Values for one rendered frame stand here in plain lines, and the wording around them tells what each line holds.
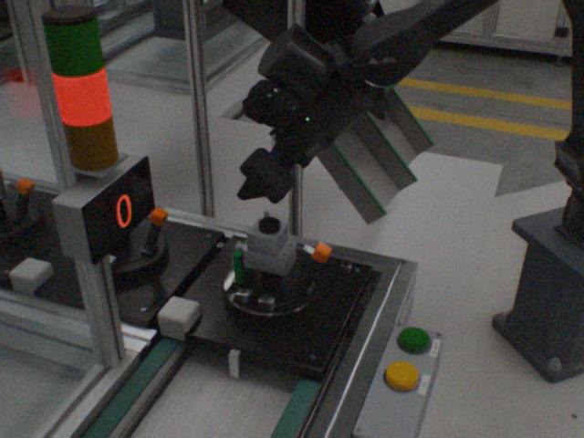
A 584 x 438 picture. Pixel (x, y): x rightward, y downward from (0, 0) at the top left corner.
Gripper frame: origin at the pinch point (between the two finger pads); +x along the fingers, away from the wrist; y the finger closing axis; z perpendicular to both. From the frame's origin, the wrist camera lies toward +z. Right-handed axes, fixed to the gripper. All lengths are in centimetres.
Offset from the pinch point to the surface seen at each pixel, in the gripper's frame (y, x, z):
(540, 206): -59, -1, -49
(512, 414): 0.4, -0.7, -48.1
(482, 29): -405, 80, -60
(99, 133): 20.0, -3.4, 15.5
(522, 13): -406, 54, -69
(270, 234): 1.5, 5.8, -6.6
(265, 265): 2.3, 9.7, -9.5
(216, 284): 0.9, 20.4, -7.5
